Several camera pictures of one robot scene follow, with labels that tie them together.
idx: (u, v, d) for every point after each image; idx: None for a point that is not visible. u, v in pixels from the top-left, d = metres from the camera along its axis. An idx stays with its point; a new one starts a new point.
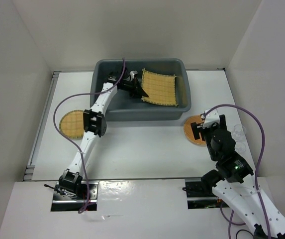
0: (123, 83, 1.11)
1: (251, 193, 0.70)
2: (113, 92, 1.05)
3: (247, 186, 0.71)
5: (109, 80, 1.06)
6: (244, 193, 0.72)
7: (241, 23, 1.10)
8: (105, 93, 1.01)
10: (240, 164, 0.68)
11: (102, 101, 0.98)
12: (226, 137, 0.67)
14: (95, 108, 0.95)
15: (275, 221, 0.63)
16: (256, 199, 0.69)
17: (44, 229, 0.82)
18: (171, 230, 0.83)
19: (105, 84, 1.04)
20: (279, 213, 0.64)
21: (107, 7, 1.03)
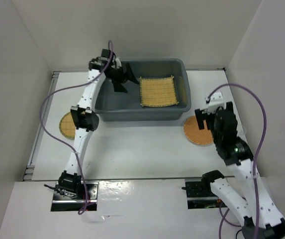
0: (110, 71, 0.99)
1: (246, 178, 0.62)
2: (101, 79, 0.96)
3: (243, 170, 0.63)
5: (94, 66, 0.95)
6: (238, 178, 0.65)
7: (241, 23, 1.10)
8: (91, 83, 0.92)
10: (241, 147, 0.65)
11: (89, 94, 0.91)
12: (229, 116, 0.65)
14: (82, 104, 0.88)
15: (266, 211, 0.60)
16: (251, 185, 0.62)
17: (44, 230, 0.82)
18: (171, 230, 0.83)
19: (90, 72, 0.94)
20: (272, 205, 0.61)
21: (106, 7, 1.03)
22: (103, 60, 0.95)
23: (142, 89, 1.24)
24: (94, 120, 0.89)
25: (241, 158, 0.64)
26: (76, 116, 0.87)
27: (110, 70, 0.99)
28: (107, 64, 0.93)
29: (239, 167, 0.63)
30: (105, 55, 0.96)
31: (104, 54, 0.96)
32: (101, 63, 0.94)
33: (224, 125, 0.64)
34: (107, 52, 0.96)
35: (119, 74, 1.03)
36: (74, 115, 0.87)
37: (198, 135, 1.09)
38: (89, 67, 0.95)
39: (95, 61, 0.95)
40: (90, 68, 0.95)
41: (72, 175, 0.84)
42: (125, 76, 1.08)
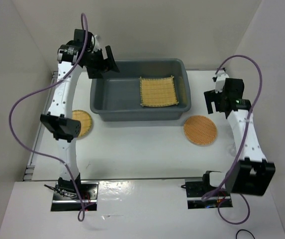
0: (87, 56, 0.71)
1: (239, 121, 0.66)
2: (75, 75, 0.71)
3: (237, 115, 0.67)
5: (64, 57, 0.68)
6: (233, 125, 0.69)
7: (240, 23, 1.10)
8: (62, 83, 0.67)
10: (243, 102, 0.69)
11: (61, 96, 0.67)
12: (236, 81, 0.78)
14: (53, 111, 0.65)
15: (250, 149, 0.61)
16: (242, 127, 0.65)
17: (44, 230, 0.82)
18: (171, 229, 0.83)
19: (59, 67, 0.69)
20: (258, 148, 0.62)
21: (106, 7, 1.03)
22: (76, 47, 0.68)
23: (142, 89, 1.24)
24: (74, 128, 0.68)
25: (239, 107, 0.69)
26: (48, 125, 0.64)
27: (86, 55, 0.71)
28: (82, 52, 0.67)
29: (236, 112, 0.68)
30: (78, 37, 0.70)
31: (78, 36, 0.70)
32: (72, 52, 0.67)
33: (229, 82, 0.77)
34: (81, 33, 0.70)
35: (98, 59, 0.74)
36: (46, 124, 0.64)
37: (196, 136, 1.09)
38: (57, 59, 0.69)
39: (64, 49, 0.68)
40: (59, 60, 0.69)
41: (66, 180, 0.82)
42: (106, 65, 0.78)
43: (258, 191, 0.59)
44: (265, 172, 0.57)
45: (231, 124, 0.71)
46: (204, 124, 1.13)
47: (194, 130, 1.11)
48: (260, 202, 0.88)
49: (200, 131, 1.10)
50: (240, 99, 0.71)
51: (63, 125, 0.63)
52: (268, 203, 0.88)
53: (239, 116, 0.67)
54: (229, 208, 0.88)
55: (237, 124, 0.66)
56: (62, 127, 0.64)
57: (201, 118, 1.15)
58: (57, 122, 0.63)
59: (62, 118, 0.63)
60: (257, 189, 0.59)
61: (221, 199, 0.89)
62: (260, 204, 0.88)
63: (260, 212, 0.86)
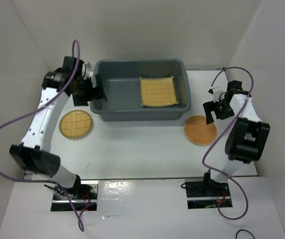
0: (79, 83, 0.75)
1: (238, 100, 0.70)
2: (60, 103, 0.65)
3: (237, 96, 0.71)
5: (50, 83, 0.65)
6: (234, 104, 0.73)
7: (241, 23, 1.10)
8: (44, 110, 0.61)
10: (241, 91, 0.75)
11: (40, 125, 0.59)
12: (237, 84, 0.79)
14: (27, 142, 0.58)
15: (248, 114, 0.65)
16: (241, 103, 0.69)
17: (44, 230, 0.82)
18: (171, 229, 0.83)
19: (43, 93, 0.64)
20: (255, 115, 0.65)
21: (106, 7, 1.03)
22: (63, 74, 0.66)
23: (142, 89, 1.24)
24: (50, 165, 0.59)
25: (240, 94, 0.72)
26: (21, 160, 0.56)
27: (77, 82, 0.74)
28: (70, 79, 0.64)
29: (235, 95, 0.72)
30: (68, 64, 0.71)
31: (67, 63, 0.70)
32: (59, 79, 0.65)
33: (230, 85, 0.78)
34: (71, 59, 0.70)
35: (87, 86, 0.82)
36: (18, 158, 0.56)
37: (194, 136, 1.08)
38: (42, 85, 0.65)
39: (51, 76, 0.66)
40: (44, 87, 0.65)
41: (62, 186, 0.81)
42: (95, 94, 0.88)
43: (255, 152, 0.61)
44: (260, 129, 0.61)
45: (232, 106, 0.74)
46: (204, 124, 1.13)
47: (193, 130, 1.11)
48: (261, 202, 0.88)
49: (199, 132, 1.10)
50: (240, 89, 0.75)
51: (37, 159, 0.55)
52: (268, 204, 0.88)
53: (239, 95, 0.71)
54: (229, 208, 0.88)
55: (237, 102, 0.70)
56: (35, 161, 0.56)
57: (201, 118, 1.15)
58: (31, 156, 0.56)
59: (37, 150, 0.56)
60: (254, 149, 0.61)
61: (221, 199, 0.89)
62: (260, 205, 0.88)
63: (260, 212, 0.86)
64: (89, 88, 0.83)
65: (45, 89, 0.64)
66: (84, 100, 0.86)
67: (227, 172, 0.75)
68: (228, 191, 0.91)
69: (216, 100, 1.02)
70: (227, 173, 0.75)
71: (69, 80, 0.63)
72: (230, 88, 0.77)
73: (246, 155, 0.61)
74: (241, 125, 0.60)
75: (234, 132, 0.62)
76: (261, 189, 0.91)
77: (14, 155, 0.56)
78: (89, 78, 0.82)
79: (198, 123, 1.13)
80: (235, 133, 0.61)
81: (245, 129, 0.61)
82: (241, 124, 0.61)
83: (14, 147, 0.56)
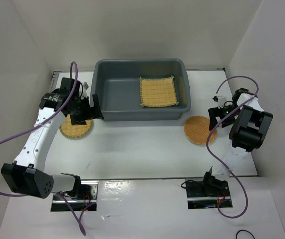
0: (76, 104, 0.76)
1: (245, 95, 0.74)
2: (56, 122, 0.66)
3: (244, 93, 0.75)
5: (48, 103, 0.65)
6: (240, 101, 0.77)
7: (241, 23, 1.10)
8: (40, 128, 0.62)
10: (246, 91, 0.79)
11: (35, 144, 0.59)
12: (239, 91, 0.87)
14: (21, 160, 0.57)
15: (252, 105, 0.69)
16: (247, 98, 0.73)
17: (44, 230, 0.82)
18: (171, 229, 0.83)
19: (40, 112, 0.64)
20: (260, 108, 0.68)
21: (106, 8, 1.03)
22: (61, 95, 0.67)
23: (142, 89, 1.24)
24: (44, 183, 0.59)
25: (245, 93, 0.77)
26: (13, 181, 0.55)
27: (75, 102, 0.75)
28: (68, 98, 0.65)
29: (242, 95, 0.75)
30: (65, 85, 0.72)
31: (65, 84, 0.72)
32: (57, 99, 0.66)
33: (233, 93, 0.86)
34: (69, 81, 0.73)
35: (84, 107, 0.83)
36: (9, 178, 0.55)
37: (194, 136, 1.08)
38: (40, 105, 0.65)
39: (49, 96, 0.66)
40: (41, 106, 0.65)
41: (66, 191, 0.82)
42: (92, 113, 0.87)
43: (256, 138, 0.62)
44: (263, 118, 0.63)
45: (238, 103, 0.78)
46: (204, 124, 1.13)
47: (193, 130, 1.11)
48: (261, 202, 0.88)
49: (199, 132, 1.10)
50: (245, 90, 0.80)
51: (30, 179, 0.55)
52: (268, 204, 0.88)
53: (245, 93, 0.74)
54: (229, 208, 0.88)
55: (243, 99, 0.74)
56: (28, 181, 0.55)
57: (201, 118, 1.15)
58: (24, 176, 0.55)
59: (30, 171, 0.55)
60: (256, 136, 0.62)
61: (221, 199, 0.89)
62: (260, 205, 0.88)
63: (260, 212, 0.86)
64: (85, 108, 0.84)
65: (42, 109, 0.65)
66: (81, 120, 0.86)
67: (229, 164, 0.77)
68: (228, 191, 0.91)
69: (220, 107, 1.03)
70: (229, 165, 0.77)
71: (67, 99, 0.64)
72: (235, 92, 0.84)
73: (247, 141, 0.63)
74: (245, 110, 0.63)
75: (237, 118, 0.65)
76: (261, 189, 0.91)
77: (6, 175, 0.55)
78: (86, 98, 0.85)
79: (198, 123, 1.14)
80: (238, 118, 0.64)
81: (249, 115, 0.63)
82: (247, 110, 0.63)
83: (5, 167, 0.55)
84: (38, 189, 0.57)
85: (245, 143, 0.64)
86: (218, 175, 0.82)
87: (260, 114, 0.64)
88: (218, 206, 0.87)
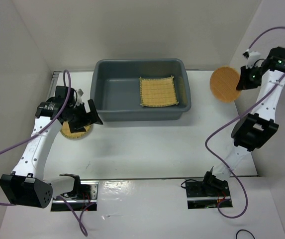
0: (72, 111, 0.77)
1: (268, 81, 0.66)
2: (54, 130, 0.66)
3: (270, 74, 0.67)
5: (44, 112, 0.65)
6: (262, 82, 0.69)
7: (241, 23, 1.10)
8: (37, 137, 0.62)
10: None
11: (33, 153, 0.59)
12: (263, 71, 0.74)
14: (19, 171, 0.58)
15: (264, 108, 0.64)
16: (267, 88, 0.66)
17: (45, 229, 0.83)
18: (170, 229, 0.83)
19: (36, 122, 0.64)
20: (272, 110, 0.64)
21: (106, 8, 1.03)
22: (56, 104, 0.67)
23: (142, 89, 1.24)
24: (43, 194, 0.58)
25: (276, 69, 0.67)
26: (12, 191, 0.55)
27: (70, 110, 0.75)
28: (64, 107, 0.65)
29: (270, 72, 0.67)
30: (59, 93, 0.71)
31: (59, 93, 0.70)
32: (53, 107, 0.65)
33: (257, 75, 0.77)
34: (63, 89, 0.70)
35: (80, 113, 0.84)
36: (7, 188, 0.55)
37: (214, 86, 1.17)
38: (35, 114, 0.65)
39: (45, 105, 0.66)
40: (37, 115, 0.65)
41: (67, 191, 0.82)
42: (89, 118, 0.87)
43: (256, 142, 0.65)
44: (267, 127, 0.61)
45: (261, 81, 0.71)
46: (229, 72, 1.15)
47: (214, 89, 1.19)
48: (261, 201, 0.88)
49: (225, 84, 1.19)
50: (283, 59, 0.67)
51: (30, 189, 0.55)
52: (268, 203, 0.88)
53: (271, 76, 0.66)
54: (229, 207, 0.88)
55: (265, 82, 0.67)
56: (28, 191, 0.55)
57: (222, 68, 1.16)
58: (23, 186, 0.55)
59: (29, 179, 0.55)
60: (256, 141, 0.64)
61: (221, 199, 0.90)
62: (260, 204, 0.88)
63: (260, 212, 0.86)
64: (82, 114, 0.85)
65: (38, 119, 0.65)
66: (79, 126, 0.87)
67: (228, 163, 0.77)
68: (228, 191, 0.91)
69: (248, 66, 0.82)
70: (230, 165, 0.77)
71: (62, 108, 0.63)
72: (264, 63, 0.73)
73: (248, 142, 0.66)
74: (247, 121, 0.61)
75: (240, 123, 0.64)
76: (260, 188, 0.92)
77: (4, 185, 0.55)
78: (81, 104, 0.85)
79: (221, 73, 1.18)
80: (241, 125, 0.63)
81: (251, 124, 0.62)
82: (249, 120, 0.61)
83: (3, 178, 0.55)
84: (39, 200, 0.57)
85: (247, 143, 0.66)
86: (218, 174, 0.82)
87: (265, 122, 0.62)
88: (217, 207, 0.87)
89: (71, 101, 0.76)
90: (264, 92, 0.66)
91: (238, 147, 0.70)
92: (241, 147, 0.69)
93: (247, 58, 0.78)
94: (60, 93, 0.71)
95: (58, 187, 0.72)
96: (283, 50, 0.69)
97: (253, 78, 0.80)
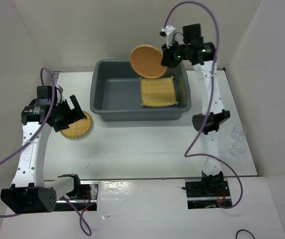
0: (58, 110, 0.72)
1: (205, 76, 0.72)
2: (45, 134, 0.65)
3: (204, 69, 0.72)
5: (31, 117, 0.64)
6: (198, 76, 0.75)
7: (241, 23, 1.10)
8: (30, 145, 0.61)
10: (208, 47, 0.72)
11: (29, 162, 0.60)
12: (194, 47, 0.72)
14: (19, 181, 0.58)
15: (214, 104, 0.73)
16: (208, 83, 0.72)
17: (44, 229, 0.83)
18: (170, 229, 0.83)
19: (24, 129, 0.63)
20: (219, 101, 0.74)
21: (106, 8, 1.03)
22: (42, 106, 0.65)
23: (142, 89, 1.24)
24: (48, 199, 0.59)
25: (206, 58, 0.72)
26: (16, 203, 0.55)
27: (57, 109, 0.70)
28: (51, 109, 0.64)
29: (203, 65, 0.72)
30: (43, 94, 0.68)
31: (43, 93, 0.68)
32: (39, 111, 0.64)
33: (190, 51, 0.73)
34: (46, 89, 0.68)
35: (65, 111, 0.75)
36: (12, 201, 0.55)
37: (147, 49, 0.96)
38: (22, 121, 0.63)
39: (30, 109, 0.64)
40: (23, 121, 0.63)
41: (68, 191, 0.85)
42: (76, 116, 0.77)
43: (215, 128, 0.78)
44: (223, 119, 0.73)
45: (197, 72, 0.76)
46: None
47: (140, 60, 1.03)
48: (260, 201, 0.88)
49: None
50: (205, 46, 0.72)
51: (33, 197, 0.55)
52: (268, 203, 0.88)
53: (205, 70, 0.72)
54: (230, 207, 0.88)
55: (202, 77, 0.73)
56: (32, 199, 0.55)
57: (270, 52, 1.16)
58: (27, 195, 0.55)
59: (32, 187, 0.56)
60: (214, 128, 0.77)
61: (221, 199, 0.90)
62: (260, 204, 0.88)
63: (260, 212, 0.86)
64: (67, 112, 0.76)
65: (25, 126, 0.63)
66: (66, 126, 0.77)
67: (212, 153, 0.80)
68: (228, 191, 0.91)
69: (169, 45, 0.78)
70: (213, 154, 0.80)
71: (50, 112, 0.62)
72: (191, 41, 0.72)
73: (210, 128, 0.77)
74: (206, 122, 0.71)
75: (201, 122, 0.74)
76: (260, 188, 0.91)
77: (7, 199, 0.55)
78: (64, 101, 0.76)
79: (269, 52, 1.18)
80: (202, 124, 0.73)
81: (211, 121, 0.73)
82: None
83: (5, 191, 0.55)
84: (45, 206, 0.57)
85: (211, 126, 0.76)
86: (212, 170, 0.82)
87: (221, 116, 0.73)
88: (216, 206, 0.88)
89: (56, 99, 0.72)
90: (207, 86, 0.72)
91: (208, 134, 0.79)
92: (211, 132, 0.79)
93: (166, 37, 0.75)
94: (43, 93, 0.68)
95: (59, 189, 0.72)
96: (198, 29, 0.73)
97: (179, 58, 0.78)
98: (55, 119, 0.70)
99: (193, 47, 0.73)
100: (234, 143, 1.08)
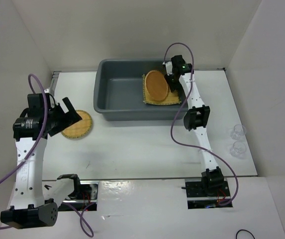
0: (52, 117, 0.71)
1: (186, 83, 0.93)
2: (41, 149, 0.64)
3: (185, 78, 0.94)
5: (24, 133, 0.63)
6: (183, 84, 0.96)
7: (241, 22, 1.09)
8: (25, 164, 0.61)
10: (187, 66, 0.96)
11: (27, 182, 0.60)
12: (177, 67, 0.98)
14: (18, 203, 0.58)
15: (195, 100, 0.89)
16: (188, 86, 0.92)
17: (44, 229, 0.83)
18: (169, 229, 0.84)
19: (18, 146, 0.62)
20: (199, 99, 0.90)
21: (105, 7, 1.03)
22: (35, 118, 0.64)
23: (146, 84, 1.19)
24: (49, 215, 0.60)
25: (186, 71, 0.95)
26: (15, 223, 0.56)
27: (51, 116, 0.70)
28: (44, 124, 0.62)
29: (183, 76, 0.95)
30: (35, 103, 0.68)
31: (34, 103, 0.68)
32: (32, 124, 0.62)
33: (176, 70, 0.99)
34: (37, 98, 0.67)
35: (59, 116, 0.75)
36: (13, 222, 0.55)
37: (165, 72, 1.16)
38: (15, 137, 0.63)
39: (21, 123, 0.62)
40: (17, 137, 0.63)
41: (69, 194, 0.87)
42: (70, 118, 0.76)
43: (202, 124, 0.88)
44: (205, 112, 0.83)
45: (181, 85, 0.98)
46: None
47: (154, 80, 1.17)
48: (261, 202, 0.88)
49: None
50: (185, 64, 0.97)
51: (35, 219, 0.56)
52: (268, 204, 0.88)
53: (186, 79, 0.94)
54: (230, 208, 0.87)
55: (185, 83, 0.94)
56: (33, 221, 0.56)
57: None
58: (27, 216, 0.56)
59: (32, 209, 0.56)
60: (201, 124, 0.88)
61: (221, 199, 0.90)
62: (260, 204, 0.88)
63: (260, 212, 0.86)
64: (61, 115, 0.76)
65: (20, 142, 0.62)
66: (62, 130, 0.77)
67: (205, 147, 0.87)
68: (228, 191, 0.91)
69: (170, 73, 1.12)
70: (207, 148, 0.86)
71: (44, 128, 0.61)
72: (175, 63, 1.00)
73: (198, 125, 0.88)
74: (189, 115, 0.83)
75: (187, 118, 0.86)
76: (260, 188, 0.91)
77: (7, 222, 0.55)
78: (57, 105, 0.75)
79: None
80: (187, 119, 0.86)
81: (194, 116, 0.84)
82: (191, 113, 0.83)
83: (4, 213, 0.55)
84: (46, 223, 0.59)
85: (198, 123, 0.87)
86: (208, 165, 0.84)
87: (202, 110, 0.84)
88: (216, 206, 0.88)
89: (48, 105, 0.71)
90: (187, 89, 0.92)
91: (197, 129, 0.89)
92: (199, 126, 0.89)
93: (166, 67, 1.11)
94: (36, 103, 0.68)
95: (60, 194, 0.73)
96: (180, 57, 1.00)
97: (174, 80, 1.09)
98: (50, 126, 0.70)
99: (177, 66, 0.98)
100: (234, 143, 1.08)
